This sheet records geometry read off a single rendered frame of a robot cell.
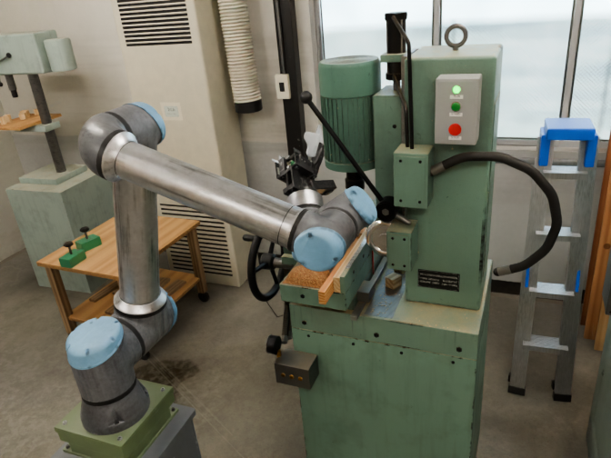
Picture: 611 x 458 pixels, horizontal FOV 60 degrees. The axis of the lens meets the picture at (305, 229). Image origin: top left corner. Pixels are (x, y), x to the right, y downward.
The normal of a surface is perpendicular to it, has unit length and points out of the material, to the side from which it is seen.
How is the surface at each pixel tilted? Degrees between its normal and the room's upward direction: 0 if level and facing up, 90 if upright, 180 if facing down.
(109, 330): 5
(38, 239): 90
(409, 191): 90
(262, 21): 90
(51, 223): 90
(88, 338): 5
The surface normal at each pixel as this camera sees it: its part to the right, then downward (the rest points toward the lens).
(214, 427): -0.08, -0.90
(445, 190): -0.38, 0.43
